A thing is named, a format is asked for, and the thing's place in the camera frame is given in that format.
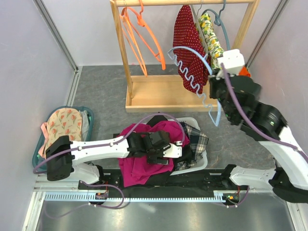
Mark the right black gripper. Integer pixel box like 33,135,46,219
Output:
208,66,238,122

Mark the black pleated skirt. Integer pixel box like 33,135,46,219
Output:
145,115,193,186

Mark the magenta pleated skirt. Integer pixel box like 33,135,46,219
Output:
118,120,190,187

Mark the lemon print skirt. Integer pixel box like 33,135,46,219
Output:
198,12,224,70

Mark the navy plaid skirt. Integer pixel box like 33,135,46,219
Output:
173,122,209,171

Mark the red polka dot skirt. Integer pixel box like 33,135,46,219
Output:
172,4,211,94

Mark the light blue hanger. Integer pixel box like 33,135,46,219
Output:
167,46,221,127

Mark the orange hanger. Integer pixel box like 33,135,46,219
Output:
120,7,148,77
125,0,167,71

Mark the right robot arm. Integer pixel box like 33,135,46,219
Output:
209,69,308,204

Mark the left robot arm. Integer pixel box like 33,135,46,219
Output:
45,131,179,189

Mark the blue grey hanger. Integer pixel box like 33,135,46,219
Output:
202,0,231,50

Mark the orange cloth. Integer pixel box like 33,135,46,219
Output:
239,66,251,77

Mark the white perforated basket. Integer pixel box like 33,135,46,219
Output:
170,117,208,176

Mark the wooden clothes rack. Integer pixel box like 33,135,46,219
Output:
109,0,261,113

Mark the tulip print cloth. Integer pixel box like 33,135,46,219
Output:
38,108,83,159

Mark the teal laundry basket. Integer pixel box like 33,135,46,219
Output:
32,106,94,172

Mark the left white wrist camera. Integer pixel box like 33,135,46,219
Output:
163,141,182,158

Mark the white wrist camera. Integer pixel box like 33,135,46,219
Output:
216,49,245,78
163,141,182,158

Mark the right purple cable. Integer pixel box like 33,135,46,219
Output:
220,63,308,162

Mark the purple cable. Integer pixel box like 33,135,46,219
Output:
220,63,308,162
32,112,186,219

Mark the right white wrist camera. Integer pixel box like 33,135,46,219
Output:
216,49,245,78

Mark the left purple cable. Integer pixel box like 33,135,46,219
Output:
32,112,186,219

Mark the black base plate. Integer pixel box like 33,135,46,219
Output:
77,168,251,200

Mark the white cable duct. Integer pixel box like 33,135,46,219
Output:
45,188,239,203

